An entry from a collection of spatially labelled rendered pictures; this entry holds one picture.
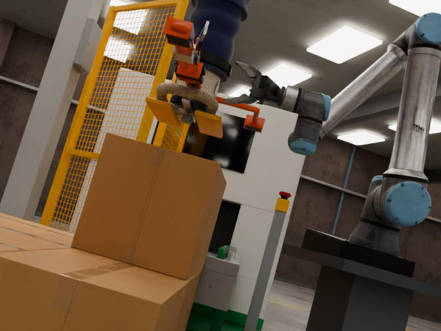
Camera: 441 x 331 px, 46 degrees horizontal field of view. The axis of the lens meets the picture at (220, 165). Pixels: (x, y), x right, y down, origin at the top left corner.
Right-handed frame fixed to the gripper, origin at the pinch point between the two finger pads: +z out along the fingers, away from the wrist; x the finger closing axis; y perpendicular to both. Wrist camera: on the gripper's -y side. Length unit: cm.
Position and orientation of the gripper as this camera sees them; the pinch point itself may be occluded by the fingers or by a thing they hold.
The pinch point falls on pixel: (228, 80)
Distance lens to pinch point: 186.2
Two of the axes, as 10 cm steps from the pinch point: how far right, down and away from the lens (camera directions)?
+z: -9.6, -2.6, 0.5
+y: 0.2, 1.4, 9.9
